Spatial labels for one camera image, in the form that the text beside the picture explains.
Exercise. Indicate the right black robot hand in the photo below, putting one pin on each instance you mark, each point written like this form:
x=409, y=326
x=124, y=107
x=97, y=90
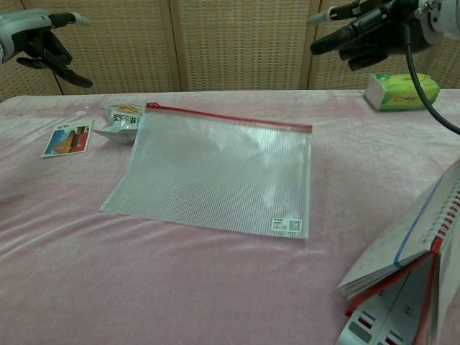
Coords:
x=381, y=32

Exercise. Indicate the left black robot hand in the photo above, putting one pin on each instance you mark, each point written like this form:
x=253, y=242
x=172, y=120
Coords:
x=32, y=39

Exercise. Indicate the clear mesh zipper pouch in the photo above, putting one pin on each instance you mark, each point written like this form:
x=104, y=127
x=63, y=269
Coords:
x=215, y=172

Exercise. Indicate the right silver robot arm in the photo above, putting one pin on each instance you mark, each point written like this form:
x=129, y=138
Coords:
x=442, y=18

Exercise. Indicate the green tissue pack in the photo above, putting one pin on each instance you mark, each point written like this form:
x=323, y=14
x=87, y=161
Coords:
x=393, y=91

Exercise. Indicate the illustrated picture card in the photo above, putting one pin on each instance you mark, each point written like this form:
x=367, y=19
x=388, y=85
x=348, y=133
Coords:
x=68, y=140

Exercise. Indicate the white snack packet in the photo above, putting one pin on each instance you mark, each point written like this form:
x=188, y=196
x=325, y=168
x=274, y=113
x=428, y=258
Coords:
x=122, y=120

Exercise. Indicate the woven wooden folding screen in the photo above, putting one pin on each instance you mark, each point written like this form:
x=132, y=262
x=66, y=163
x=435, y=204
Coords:
x=215, y=43

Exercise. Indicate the spiral desk calendar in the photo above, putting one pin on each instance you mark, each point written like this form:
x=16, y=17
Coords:
x=402, y=237

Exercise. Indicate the pink plush tablecloth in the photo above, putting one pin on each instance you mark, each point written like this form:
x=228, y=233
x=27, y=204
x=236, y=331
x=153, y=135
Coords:
x=215, y=280

